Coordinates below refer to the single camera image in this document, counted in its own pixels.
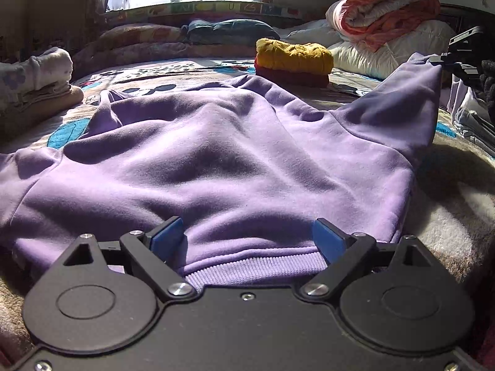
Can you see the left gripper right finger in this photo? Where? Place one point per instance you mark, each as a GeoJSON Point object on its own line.
{"type": "Point", "coordinates": [347, 257]}

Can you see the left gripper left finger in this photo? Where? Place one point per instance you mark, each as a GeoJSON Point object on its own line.
{"type": "Point", "coordinates": [148, 254]}

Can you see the purple hoodie sweatshirt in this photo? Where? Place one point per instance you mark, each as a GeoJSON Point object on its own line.
{"type": "Point", "coordinates": [248, 166]}

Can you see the black gloved right hand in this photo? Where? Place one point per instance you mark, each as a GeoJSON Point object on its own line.
{"type": "Point", "coordinates": [487, 79]}

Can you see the white pillow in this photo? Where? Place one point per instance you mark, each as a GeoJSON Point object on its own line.
{"type": "Point", "coordinates": [430, 37]}

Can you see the grey white garment pile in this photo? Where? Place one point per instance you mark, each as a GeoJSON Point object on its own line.
{"type": "Point", "coordinates": [470, 116]}

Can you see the pink orange rolled quilt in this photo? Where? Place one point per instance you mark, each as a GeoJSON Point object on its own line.
{"type": "Point", "coordinates": [373, 23]}

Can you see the yellow folded sweater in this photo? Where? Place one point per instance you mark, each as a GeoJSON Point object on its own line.
{"type": "Point", "coordinates": [310, 58]}

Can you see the red folded sweater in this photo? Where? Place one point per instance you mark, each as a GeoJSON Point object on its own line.
{"type": "Point", "coordinates": [291, 78]}

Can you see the beige folded garment stack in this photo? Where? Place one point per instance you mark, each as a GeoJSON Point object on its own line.
{"type": "Point", "coordinates": [16, 121]}

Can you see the white purple floral garment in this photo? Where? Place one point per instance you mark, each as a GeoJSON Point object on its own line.
{"type": "Point", "coordinates": [36, 78]}

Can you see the floral rolled bedding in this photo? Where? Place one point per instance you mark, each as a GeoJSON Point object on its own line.
{"type": "Point", "coordinates": [145, 42]}

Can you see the dark teal folded garment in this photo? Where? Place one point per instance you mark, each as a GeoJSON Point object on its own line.
{"type": "Point", "coordinates": [228, 32]}

